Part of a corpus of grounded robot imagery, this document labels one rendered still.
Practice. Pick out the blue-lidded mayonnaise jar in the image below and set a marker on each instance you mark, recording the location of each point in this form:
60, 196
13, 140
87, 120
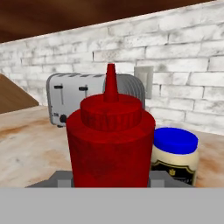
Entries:
175, 154

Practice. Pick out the silver toaster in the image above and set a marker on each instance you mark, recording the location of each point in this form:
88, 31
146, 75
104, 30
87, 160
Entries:
70, 97

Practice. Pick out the brown wooden cabinet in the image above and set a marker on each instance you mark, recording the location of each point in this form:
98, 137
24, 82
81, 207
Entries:
73, 14

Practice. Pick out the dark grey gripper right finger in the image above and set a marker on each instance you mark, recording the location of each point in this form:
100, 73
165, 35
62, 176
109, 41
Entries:
163, 178

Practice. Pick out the brown wooden cabinet door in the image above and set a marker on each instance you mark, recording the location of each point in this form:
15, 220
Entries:
13, 96

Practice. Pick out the red ketchup bottle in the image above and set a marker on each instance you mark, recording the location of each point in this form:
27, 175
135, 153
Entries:
110, 145

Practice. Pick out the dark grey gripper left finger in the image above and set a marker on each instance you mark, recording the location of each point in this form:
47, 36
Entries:
59, 178

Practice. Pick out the grey wall outlet plate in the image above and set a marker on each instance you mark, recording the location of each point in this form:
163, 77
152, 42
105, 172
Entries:
145, 80

